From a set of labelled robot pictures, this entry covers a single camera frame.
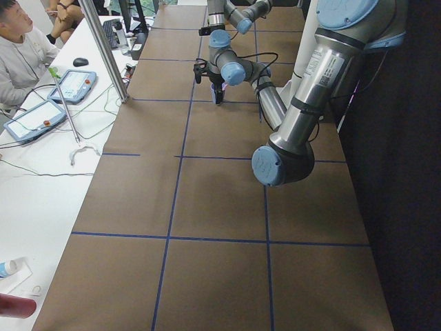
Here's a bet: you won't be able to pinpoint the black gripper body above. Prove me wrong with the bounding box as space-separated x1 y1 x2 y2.
209 72 224 90

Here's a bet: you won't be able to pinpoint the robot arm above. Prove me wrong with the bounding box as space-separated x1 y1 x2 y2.
202 1 408 186
198 0 273 36

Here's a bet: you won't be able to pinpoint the blue ribbed plastic cup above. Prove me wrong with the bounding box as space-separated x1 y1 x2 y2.
210 84 223 103

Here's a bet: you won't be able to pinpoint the clear water bottle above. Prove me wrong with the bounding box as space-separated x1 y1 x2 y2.
113 21 130 54

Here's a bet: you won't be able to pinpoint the white mounting pillar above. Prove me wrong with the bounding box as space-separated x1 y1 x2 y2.
277 0 319 108

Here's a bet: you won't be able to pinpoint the black keyboard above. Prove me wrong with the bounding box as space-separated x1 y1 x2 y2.
102 19 121 50

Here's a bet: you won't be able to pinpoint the black computer mouse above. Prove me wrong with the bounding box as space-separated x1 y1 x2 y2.
72 57 89 67

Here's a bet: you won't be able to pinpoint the far teach pendant tablet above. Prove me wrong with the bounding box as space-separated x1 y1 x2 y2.
51 69 97 105

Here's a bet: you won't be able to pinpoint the teach pendant tablet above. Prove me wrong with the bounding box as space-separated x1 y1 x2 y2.
51 69 97 105
3 100 67 142

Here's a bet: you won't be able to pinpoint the seated person black shoes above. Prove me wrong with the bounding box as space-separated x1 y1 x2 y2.
46 0 84 44

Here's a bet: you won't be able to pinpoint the reacher grabber tool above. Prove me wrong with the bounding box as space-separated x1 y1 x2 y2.
48 67 101 166

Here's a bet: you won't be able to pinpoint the near teach pendant tablet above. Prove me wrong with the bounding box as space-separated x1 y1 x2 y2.
3 100 67 142

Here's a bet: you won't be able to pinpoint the seated person white shirt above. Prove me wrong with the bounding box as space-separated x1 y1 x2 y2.
1 1 59 110

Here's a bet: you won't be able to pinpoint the white blue tube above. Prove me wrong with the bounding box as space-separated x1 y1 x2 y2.
1 257 32 280

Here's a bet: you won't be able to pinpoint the red cylinder bottle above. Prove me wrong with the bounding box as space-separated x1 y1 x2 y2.
0 294 37 319

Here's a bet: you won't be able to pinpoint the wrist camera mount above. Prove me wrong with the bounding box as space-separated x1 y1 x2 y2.
193 58 208 84
198 27 212 37

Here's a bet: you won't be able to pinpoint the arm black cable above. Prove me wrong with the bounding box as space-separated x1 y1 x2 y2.
237 52 279 90

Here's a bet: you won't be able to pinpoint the aluminium frame post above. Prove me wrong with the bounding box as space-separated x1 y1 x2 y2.
79 0 128 103

